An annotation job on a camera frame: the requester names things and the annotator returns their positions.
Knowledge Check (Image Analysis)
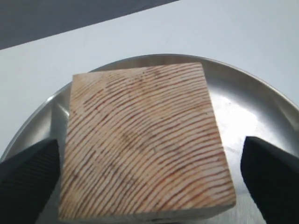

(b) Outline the round stainless steel plate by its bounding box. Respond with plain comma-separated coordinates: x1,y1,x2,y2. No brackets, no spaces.
1,54,299,224

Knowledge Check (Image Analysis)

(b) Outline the wooden cube block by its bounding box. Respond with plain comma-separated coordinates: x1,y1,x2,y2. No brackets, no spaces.
59,63,236,219

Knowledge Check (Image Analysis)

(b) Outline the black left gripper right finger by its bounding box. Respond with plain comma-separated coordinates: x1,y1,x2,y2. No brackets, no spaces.
240,136,299,224

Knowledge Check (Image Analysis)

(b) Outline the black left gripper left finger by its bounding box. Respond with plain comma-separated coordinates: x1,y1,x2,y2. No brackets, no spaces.
0,139,60,224

